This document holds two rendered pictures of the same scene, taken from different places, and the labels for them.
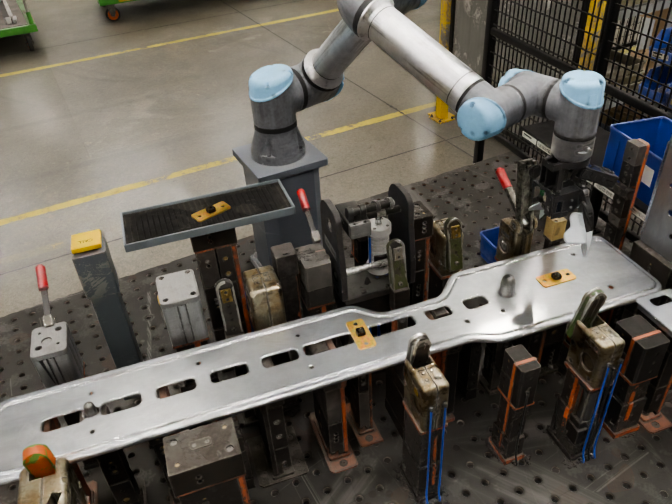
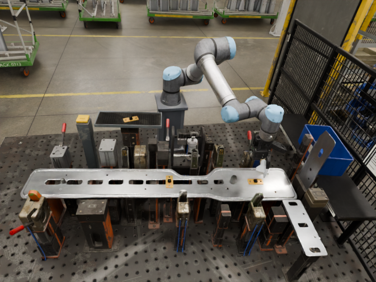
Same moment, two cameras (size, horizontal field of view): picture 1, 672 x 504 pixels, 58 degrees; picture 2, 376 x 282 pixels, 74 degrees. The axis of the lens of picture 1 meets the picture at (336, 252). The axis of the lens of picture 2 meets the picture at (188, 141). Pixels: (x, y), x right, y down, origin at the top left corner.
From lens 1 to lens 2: 0.29 m
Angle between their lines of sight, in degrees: 8
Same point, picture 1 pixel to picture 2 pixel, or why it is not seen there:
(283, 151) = (170, 100)
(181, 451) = (84, 206)
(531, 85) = (255, 106)
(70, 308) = not seen: hidden behind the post
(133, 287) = (109, 135)
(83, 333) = not seen: hidden behind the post
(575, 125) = (267, 126)
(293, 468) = (135, 222)
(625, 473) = (258, 266)
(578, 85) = (271, 111)
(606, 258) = (280, 179)
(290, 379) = (135, 191)
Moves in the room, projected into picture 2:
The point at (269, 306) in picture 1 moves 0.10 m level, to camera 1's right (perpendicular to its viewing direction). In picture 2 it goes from (140, 161) to (157, 165)
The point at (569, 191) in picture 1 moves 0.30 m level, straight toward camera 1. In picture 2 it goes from (262, 151) to (229, 188)
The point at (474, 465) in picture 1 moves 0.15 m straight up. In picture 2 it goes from (201, 243) to (205, 228)
